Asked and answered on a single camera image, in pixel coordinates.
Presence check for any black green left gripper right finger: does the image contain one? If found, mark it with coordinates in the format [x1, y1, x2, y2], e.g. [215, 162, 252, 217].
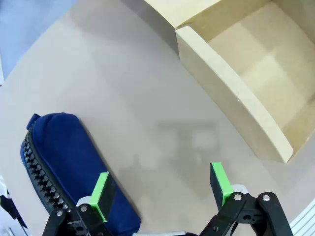
[198, 161, 295, 236]

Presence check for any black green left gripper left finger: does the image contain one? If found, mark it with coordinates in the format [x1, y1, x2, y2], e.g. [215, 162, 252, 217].
[43, 171, 117, 236]

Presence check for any open brown cardboard box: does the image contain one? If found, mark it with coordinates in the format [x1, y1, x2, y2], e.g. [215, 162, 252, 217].
[144, 0, 315, 164]

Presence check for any blue zippered pencil case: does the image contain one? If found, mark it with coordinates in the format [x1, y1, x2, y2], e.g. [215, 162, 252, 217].
[21, 112, 142, 235]

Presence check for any white ribbed panel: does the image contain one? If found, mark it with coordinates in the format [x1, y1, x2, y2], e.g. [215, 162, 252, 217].
[289, 201, 315, 236]

